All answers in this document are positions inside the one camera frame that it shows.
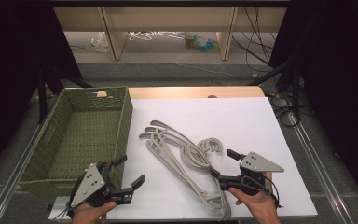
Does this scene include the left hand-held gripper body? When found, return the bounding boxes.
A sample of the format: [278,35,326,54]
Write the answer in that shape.
[70,161,118,209]

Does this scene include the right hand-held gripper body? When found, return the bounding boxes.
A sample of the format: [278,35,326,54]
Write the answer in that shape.
[240,151,285,196]

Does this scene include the grey plastic clothes hanger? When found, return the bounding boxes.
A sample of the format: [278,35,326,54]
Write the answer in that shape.
[150,119,227,209]
[138,132,232,221]
[144,125,231,216]

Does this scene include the green woven basket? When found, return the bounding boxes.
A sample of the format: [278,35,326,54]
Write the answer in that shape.
[18,86,134,199]

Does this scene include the person's left hand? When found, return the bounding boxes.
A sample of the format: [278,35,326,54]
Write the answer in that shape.
[72,201,117,224]

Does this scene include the person's right hand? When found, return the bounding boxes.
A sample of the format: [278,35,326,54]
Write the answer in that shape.
[228,172,282,224]

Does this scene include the white table mat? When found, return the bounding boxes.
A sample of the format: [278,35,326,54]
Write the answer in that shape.
[48,96,319,221]

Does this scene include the black metal stand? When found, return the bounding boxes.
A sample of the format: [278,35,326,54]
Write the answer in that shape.
[36,66,92,125]
[248,59,302,122]

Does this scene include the colourful toy pile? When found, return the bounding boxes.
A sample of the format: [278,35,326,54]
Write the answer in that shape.
[184,32,220,53]

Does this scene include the black curtain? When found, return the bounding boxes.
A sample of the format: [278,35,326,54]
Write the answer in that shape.
[268,0,358,216]
[0,0,83,185]

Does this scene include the clear plastic bag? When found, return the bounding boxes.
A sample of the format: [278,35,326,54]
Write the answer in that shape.
[90,31,110,53]

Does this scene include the light wooden shelf unit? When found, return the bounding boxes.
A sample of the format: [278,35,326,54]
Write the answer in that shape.
[53,6,288,62]

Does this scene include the left hand-held gripper cable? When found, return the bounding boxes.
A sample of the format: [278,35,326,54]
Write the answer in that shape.
[51,174,87,222]

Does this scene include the hand-held gripper cable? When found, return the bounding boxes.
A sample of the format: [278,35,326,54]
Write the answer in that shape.
[51,174,87,222]
[268,178,284,210]

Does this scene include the right hand-held gripper cable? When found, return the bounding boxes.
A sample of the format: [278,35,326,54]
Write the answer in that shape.
[268,178,284,210]

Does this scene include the aluminium rail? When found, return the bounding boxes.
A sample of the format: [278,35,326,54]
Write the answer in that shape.
[0,122,55,224]
[287,111,355,224]

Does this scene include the coiled black floor cables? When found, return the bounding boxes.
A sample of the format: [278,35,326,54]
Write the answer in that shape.
[268,91,302,129]

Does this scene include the thin pale floor cable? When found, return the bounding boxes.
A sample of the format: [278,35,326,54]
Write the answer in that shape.
[173,63,253,80]

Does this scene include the hanging black cables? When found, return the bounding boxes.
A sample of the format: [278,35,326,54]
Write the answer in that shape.
[231,6,278,64]

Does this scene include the white wire hangers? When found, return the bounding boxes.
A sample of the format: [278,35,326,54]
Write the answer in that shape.
[128,30,186,42]

